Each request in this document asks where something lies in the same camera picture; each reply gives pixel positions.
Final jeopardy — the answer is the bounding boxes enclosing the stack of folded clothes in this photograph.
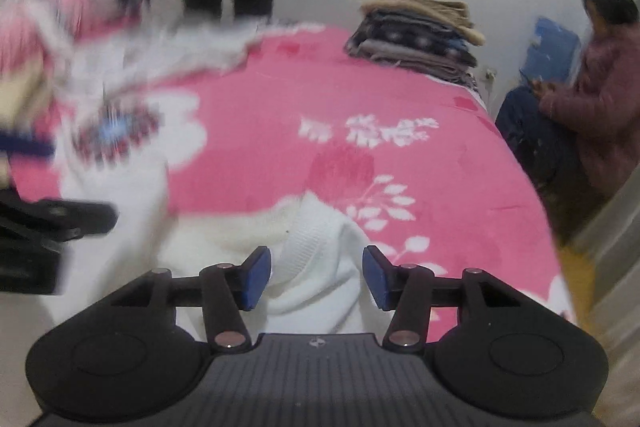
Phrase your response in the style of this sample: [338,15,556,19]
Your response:
[345,0,486,88]

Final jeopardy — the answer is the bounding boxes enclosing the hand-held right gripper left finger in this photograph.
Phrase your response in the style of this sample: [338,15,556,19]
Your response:
[107,245,273,354]

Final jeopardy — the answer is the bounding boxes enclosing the white thin garment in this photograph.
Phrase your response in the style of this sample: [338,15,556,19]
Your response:
[30,19,326,108]

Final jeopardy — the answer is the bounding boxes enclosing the white sweatshirt with orange outline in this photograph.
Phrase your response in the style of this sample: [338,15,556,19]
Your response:
[40,152,381,343]

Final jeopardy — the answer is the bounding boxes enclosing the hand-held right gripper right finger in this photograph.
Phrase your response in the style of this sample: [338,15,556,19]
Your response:
[362,245,531,353]

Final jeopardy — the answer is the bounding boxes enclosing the pink floral blanket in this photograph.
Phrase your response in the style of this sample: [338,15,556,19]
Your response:
[10,24,576,343]

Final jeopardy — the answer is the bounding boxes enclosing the blue bag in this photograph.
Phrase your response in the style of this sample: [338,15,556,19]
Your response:
[520,17,581,85]

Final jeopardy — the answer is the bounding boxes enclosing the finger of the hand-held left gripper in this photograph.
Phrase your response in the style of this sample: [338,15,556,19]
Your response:
[30,202,118,243]

